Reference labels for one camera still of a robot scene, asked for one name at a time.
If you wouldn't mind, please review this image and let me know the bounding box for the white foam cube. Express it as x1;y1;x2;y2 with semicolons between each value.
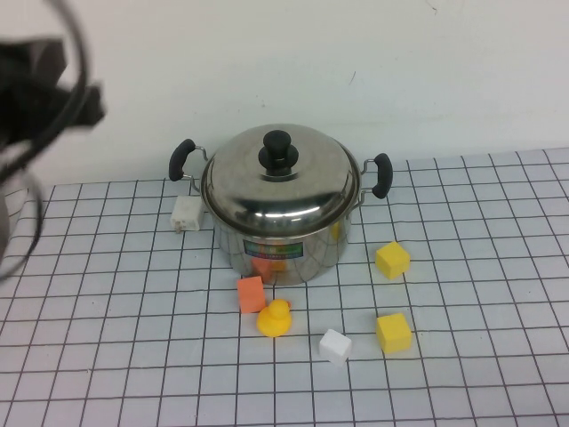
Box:
317;327;353;367

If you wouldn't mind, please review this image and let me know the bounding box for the white grid-pattern tablecloth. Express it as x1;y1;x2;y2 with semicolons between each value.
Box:
0;146;569;427

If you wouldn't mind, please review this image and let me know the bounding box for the stainless steel cooking pot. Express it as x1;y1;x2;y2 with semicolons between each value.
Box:
168;138;395;287

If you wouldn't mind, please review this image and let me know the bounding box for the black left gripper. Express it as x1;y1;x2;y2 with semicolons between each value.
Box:
0;78;108;149

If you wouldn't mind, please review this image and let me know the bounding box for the white power adapter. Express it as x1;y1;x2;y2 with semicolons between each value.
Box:
169;194;207;235

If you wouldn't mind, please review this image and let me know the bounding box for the steel lid with black knob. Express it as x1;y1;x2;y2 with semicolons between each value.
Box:
199;122;361;235

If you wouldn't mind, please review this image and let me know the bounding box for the yellow rubber duck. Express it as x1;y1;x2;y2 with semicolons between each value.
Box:
256;298;293;340

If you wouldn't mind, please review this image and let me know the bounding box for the long black camera cable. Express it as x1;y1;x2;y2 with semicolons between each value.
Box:
0;0;92;283

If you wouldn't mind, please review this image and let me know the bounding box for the orange foam cube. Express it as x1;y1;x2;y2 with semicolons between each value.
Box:
236;275;268;316

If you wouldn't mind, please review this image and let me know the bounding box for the yellow foam cube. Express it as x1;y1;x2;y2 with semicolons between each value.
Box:
374;240;412;281
375;311;413;355

